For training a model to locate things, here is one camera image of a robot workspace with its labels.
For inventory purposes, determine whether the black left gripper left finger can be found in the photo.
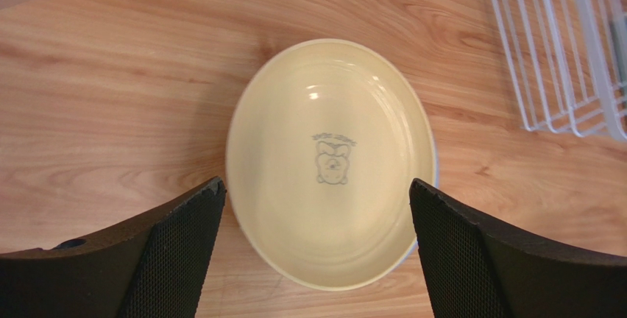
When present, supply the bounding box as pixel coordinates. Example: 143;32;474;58
1;177;227;317

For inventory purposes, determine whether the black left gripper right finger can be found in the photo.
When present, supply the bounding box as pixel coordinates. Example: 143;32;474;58
409;179;626;317

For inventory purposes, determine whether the blue plate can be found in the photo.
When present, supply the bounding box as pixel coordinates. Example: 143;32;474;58
398;134;441;265

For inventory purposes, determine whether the blue Treehouse book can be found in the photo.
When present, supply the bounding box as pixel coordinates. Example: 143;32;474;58
602;0;626;97

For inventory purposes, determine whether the white wire dish rack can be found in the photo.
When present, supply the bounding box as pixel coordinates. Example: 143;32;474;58
491;0;626;142

